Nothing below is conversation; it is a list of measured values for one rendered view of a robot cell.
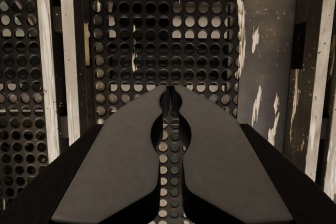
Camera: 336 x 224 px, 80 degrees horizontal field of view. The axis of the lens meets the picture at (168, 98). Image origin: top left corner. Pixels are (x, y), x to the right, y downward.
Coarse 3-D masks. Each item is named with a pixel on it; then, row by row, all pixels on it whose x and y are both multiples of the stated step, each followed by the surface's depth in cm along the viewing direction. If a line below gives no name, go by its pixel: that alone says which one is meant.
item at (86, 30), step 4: (84, 24) 38; (84, 28) 38; (84, 32) 38; (84, 36) 38; (84, 40) 38; (88, 44) 40; (88, 48) 40; (88, 52) 40; (88, 56) 40; (88, 60) 40; (88, 64) 40
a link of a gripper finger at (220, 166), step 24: (192, 96) 10; (192, 120) 8; (216, 120) 8; (192, 144) 7; (216, 144) 7; (240, 144) 7; (192, 168) 6; (216, 168) 6; (240, 168) 6; (192, 192) 6; (216, 192) 6; (240, 192) 6; (264, 192) 6; (192, 216) 6; (216, 216) 6; (240, 216) 5; (264, 216) 5; (288, 216) 5
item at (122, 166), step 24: (144, 96) 10; (168, 96) 11; (120, 120) 9; (144, 120) 9; (96, 144) 7; (120, 144) 7; (144, 144) 7; (96, 168) 6; (120, 168) 6; (144, 168) 6; (72, 192) 6; (96, 192) 6; (120, 192) 6; (144, 192) 6; (72, 216) 5; (96, 216) 5; (120, 216) 6; (144, 216) 6
